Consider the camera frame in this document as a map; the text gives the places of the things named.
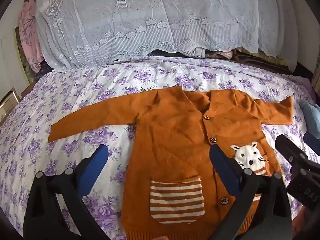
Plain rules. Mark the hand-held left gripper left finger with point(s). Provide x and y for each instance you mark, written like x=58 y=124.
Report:
x=98 y=160

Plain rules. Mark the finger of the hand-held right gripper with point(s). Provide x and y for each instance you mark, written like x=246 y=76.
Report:
x=291 y=151
x=313 y=142

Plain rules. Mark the light blue cloth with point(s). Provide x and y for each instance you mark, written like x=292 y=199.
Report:
x=311 y=112

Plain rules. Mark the pink floral cloth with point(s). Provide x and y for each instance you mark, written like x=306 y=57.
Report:
x=27 y=30

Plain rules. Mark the dark patterned cloth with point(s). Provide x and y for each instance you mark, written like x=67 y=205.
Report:
x=28 y=72

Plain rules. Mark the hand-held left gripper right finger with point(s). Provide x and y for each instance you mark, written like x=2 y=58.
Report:
x=221 y=162

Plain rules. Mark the orange knitted cardigan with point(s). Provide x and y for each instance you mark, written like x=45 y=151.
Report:
x=175 y=135

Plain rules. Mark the white lace cover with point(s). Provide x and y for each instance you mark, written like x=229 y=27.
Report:
x=150 y=17

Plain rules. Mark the wooden frame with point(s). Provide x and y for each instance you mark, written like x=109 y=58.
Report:
x=7 y=100

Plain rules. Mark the purple floral bedsheet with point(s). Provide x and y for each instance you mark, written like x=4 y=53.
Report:
x=75 y=92

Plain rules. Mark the white paper clothing tag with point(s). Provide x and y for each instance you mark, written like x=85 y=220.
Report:
x=150 y=87

